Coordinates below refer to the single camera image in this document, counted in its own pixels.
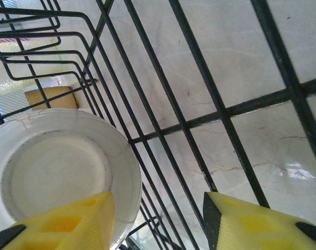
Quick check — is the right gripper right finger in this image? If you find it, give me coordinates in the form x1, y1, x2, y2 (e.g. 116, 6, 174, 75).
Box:
202, 191, 316, 250

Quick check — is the white ceramic bowl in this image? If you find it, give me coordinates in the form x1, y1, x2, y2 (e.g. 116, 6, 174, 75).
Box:
0, 108, 143, 250

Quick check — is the black wire dish rack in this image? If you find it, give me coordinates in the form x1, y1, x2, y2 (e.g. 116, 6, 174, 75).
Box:
0, 0, 316, 250

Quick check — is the amber dimpled cup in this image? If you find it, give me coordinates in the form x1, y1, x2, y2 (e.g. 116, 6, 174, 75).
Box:
24, 85, 80, 112

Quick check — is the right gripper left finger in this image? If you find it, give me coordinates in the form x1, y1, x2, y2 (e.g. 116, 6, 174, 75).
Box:
0, 191, 116, 250

